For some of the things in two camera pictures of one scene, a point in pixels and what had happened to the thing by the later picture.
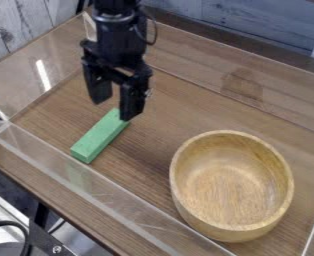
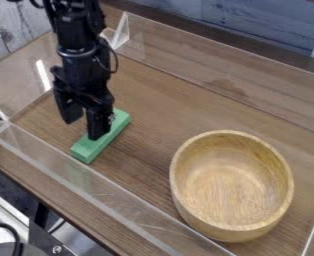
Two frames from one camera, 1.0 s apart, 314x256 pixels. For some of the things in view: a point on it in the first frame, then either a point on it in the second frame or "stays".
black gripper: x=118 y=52 -> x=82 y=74
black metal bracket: x=43 y=241 stays
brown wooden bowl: x=232 y=185 stays
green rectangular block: x=104 y=131 stays
